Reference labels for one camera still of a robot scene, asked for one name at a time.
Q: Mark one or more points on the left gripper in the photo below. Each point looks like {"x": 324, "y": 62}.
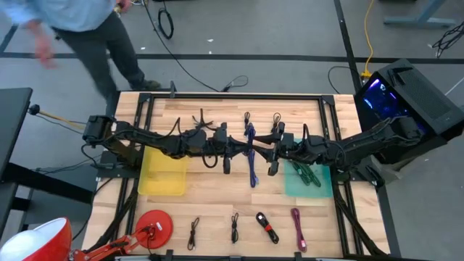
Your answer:
{"x": 222, "y": 145}

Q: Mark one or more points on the person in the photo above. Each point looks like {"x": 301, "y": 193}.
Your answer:
{"x": 90, "y": 43}

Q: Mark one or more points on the grey computer stand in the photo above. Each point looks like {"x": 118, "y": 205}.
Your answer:
{"x": 402, "y": 168}

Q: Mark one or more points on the grey desk leg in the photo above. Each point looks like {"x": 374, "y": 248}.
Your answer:
{"x": 420, "y": 20}

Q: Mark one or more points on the black computer tower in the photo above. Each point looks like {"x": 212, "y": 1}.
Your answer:
{"x": 427, "y": 94}

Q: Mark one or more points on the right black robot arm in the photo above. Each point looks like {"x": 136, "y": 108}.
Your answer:
{"x": 362, "y": 143}

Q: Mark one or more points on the person's hand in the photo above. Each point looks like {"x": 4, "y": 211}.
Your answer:
{"x": 125, "y": 3}
{"x": 43, "y": 50}

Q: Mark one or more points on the black table frame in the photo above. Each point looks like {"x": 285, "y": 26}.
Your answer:
{"x": 235, "y": 96}

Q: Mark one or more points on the yellow translucent plastic bin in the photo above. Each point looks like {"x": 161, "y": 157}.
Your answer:
{"x": 163, "y": 181}

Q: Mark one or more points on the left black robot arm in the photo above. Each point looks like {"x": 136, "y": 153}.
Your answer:
{"x": 145, "y": 136}

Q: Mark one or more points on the black frame clamp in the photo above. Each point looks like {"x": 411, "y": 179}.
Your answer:
{"x": 172, "y": 88}
{"x": 298, "y": 256}
{"x": 168, "y": 254}

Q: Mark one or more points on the yellow rod black knob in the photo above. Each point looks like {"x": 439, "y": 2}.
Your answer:
{"x": 33, "y": 109}

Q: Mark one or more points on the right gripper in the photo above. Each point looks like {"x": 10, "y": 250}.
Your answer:
{"x": 284, "y": 146}

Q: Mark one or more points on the red desk lamp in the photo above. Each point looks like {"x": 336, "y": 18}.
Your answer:
{"x": 154, "y": 228}

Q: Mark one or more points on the teal translucent plastic bin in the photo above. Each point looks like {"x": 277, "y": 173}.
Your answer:
{"x": 293, "y": 188}

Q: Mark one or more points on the black side desk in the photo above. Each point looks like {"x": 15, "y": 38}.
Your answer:
{"x": 14, "y": 127}

